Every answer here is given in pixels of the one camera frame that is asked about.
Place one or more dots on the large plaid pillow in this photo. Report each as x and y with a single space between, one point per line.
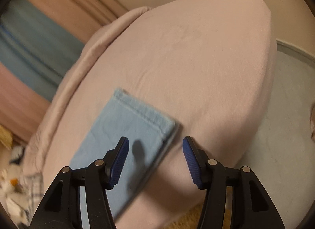
32 192

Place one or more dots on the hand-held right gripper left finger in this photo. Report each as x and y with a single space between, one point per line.
118 165

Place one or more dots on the grey goose plush toy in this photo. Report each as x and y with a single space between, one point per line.
13 182

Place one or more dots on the pink curtain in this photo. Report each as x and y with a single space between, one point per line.
17 101
73 5

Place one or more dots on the yellow hanging fringe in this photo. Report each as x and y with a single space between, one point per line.
5 138

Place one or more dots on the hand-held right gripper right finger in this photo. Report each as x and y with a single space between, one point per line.
193 165

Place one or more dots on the bed with pink sheet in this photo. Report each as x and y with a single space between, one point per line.
196 71

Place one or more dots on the pink duvet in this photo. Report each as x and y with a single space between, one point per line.
73 78

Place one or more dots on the grey round rug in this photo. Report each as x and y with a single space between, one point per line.
285 120

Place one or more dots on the yellow fluffy rug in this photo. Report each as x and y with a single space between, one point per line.
187 216

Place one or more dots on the blue curtain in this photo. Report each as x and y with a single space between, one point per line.
32 46

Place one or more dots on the light blue denim pants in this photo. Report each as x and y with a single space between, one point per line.
128 120

